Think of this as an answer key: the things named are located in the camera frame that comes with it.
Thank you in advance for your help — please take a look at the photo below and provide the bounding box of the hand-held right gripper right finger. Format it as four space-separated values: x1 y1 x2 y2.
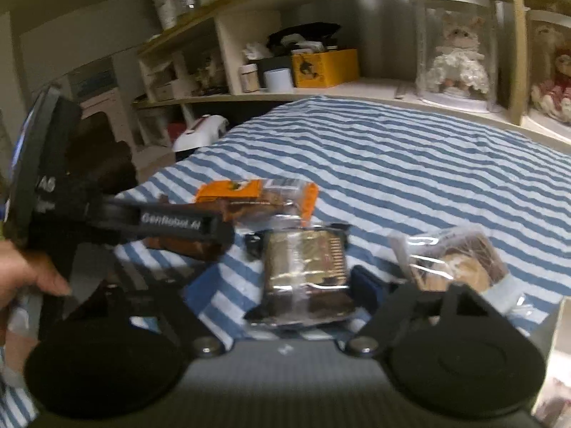
345 265 507 360

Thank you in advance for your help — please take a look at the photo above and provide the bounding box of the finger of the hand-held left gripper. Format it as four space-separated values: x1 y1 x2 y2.
89 198 236 261

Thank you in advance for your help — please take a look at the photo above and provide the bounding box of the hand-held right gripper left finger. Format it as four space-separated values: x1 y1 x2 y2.
102 267 226 360

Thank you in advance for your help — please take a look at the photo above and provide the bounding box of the dark brownie packet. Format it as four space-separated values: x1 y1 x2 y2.
244 223 358 328

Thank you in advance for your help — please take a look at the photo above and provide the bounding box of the orange brown snack bag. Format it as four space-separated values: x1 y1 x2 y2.
143 178 319 261

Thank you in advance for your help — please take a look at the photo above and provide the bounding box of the white shallow tray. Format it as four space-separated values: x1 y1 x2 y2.
531 296 571 428

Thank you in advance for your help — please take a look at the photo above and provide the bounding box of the person's left hand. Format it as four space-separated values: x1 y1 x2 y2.
0 238 74 317

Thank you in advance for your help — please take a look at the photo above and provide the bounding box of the dark brown cushion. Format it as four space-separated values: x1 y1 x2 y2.
76 113 139 197

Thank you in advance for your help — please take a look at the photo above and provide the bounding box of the white cabinet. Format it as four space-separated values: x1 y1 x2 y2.
67 58 135 143

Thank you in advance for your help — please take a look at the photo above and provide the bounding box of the white space heater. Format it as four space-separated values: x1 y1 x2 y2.
172 115 229 152

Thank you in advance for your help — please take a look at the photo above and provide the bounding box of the clear round cookie packet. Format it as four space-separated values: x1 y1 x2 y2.
388 227 531 322

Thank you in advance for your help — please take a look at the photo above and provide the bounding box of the small white drawer box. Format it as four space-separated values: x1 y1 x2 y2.
152 81 179 101

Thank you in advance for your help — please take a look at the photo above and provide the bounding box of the blue white striped blanket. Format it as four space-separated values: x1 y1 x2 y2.
0 96 571 428

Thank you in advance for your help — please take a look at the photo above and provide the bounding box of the brown figurine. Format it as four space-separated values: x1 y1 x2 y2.
196 51 226 90

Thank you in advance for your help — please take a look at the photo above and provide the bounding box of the small white lid jar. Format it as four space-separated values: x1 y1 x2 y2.
241 63 260 93

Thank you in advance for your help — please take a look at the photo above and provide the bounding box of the white cup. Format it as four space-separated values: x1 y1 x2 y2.
264 68 294 91

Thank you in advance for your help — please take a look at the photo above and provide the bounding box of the glass jar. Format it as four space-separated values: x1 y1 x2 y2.
152 0 179 32

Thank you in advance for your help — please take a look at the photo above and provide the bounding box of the wooden shelf unit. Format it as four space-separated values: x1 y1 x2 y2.
134 0 571 152

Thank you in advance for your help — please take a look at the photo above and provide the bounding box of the yellow box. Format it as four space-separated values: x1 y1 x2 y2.
291 49 360 89

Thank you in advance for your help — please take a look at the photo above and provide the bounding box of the black hat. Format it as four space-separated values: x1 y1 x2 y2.
268 22 342 50

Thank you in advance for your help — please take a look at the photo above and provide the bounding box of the white dress doll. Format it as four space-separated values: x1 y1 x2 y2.
421 13 487 94

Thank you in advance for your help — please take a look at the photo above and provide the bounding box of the red dress doll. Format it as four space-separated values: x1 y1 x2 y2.
531 24 571 119

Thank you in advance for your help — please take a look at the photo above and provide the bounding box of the clear round display case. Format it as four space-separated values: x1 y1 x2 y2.
524 9 571 126
410 0 505 112

